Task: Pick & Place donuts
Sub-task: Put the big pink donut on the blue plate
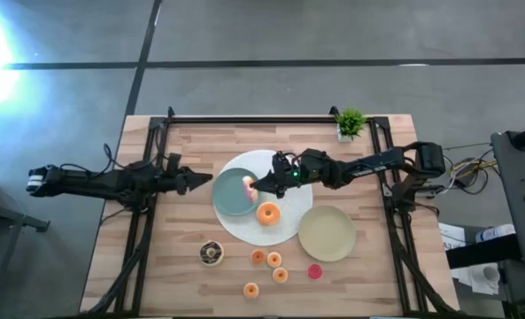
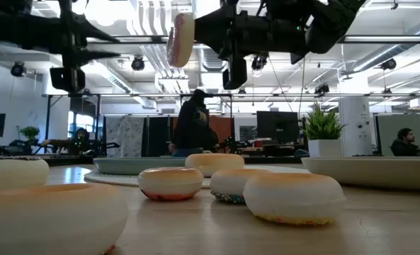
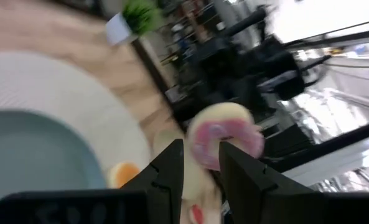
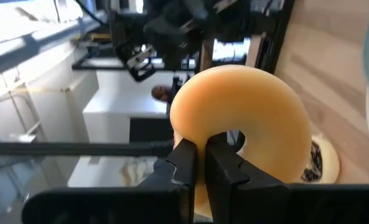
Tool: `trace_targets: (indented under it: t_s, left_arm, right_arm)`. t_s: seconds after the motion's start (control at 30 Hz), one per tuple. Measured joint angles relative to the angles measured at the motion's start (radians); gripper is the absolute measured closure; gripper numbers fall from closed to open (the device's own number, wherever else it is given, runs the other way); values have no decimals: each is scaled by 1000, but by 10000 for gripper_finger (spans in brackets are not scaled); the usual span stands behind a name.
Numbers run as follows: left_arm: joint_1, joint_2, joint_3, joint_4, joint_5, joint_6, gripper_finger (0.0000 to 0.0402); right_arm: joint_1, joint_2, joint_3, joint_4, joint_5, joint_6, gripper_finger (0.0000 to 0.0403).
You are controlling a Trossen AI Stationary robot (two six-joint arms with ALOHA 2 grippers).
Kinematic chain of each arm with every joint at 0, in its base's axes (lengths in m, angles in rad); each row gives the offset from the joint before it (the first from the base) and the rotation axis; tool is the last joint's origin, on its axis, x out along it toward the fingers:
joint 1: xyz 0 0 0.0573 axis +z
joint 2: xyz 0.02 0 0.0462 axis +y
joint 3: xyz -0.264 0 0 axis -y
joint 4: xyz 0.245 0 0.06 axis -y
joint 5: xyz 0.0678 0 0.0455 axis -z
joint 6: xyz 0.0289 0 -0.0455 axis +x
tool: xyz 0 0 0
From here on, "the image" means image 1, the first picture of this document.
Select black aluminium table frame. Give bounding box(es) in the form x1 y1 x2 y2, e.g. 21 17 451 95
84 105 460 316

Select large chocolate icing donut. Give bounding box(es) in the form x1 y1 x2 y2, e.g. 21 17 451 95
198 239 226 268

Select white plastic bottle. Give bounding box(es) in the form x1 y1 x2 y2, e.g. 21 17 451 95
475 223 517 244

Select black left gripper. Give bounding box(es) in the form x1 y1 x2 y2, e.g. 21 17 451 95
157 169 214 197

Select teal round plate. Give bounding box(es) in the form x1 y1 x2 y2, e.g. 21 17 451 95
212 167 263 217

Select large white round plate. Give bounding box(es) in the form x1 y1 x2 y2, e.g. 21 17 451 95
212 149 314 247

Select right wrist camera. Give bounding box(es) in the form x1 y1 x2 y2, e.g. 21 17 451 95
271 150 297 176

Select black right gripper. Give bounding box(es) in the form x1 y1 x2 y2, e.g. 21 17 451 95
249 149 335 198

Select beige round plate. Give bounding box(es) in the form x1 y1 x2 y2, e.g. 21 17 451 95
297 204 358 263

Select green plant in white pot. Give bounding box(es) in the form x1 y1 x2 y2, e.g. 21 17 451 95
334 107 368 144

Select large pink icing donut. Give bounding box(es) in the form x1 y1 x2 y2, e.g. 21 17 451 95
241 175 259 204

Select large orange-bottomed donut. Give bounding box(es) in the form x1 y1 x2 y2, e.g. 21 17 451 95
255 201 282 227

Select bundle of loose cables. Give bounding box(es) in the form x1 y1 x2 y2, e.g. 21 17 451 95
443 141 500 196

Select white paper cup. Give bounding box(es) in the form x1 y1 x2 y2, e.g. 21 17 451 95
481 264 501 284

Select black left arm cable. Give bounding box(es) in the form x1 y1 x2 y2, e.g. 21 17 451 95
58 143 127 176

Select glass side table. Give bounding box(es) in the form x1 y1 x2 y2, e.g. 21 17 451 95
0 175 50 319

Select grey equipment cart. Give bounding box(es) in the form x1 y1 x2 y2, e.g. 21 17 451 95
490 119 525 307

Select white paper sheets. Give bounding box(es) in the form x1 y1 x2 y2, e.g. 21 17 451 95
437 222 467 252

